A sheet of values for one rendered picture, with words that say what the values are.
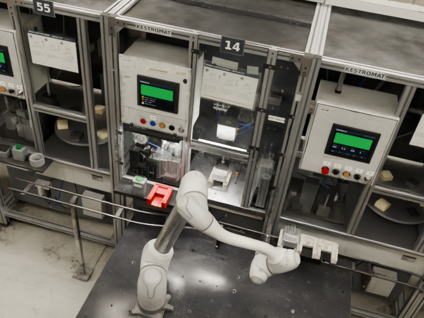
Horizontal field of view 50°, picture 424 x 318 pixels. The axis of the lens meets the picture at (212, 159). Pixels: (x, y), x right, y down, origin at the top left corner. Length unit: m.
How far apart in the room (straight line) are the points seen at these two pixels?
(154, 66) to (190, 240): 1.18
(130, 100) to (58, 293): 1.66
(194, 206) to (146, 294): 0.65
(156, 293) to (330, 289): 1.10
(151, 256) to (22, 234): 1.74
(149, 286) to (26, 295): 1.42
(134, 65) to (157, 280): 1.18
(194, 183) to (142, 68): 0.74
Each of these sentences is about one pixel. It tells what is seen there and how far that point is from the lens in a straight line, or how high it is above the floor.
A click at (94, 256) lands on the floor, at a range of 3.89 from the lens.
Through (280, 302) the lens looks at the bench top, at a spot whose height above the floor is 0.68.
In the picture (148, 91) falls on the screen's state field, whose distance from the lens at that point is 2.64.
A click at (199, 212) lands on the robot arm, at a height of 1.46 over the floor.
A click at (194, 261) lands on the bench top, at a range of 2.97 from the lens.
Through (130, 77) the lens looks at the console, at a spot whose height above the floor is 1.70.
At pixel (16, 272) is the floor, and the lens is 3.91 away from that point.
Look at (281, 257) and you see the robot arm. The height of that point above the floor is 1.19.
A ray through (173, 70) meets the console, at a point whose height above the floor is 1.80.
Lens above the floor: 3.02
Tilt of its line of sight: 39 degrees down
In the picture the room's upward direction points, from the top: 7 degrees clockwise
